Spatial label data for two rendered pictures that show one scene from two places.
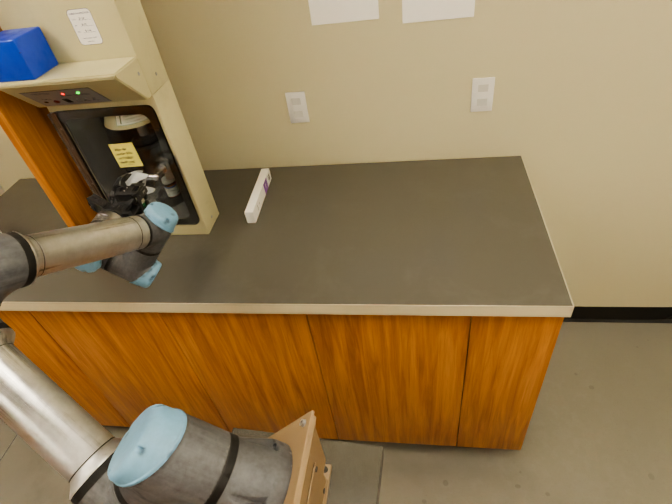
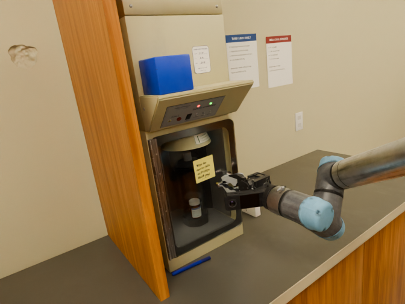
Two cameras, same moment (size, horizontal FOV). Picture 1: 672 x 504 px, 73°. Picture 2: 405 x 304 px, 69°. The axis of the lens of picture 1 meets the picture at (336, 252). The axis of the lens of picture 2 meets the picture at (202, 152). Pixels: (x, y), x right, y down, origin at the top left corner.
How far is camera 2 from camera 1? 1.36 m
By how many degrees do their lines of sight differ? 47
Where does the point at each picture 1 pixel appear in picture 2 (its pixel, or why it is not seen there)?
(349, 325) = (379, 239)
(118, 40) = (220, 69)
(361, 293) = (383, 207)
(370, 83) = (256, 122)
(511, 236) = not seen: hidden behind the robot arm
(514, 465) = not seen: outside the picture
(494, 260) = not seen: hidden behind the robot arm
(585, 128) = (330, 131)
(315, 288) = (361, 217)
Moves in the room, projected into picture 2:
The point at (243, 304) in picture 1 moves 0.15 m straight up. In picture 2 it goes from (349, 244) to (349, 204)
